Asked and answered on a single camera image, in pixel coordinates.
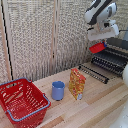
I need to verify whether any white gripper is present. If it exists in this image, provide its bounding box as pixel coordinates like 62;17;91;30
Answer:
86;22;120;48

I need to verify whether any black oven tray rack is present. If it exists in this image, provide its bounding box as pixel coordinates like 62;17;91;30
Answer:
77;63;111;85

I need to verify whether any red plastic shopping basket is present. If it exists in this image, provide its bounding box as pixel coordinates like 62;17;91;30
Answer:
0;77;52;128

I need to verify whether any blue plastic cup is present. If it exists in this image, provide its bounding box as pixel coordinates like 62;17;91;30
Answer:
51;80;67;102

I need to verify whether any black toaster oven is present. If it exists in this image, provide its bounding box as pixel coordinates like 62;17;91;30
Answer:
91;36;128;80

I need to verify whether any woven folding screen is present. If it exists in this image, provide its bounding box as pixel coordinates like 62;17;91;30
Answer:
0;0;128;84

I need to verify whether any red plastic bowl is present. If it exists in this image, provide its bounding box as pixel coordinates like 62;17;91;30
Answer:
88;41;107;55

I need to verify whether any orange yellow snack box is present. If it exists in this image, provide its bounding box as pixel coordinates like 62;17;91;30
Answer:
68;67;87;101

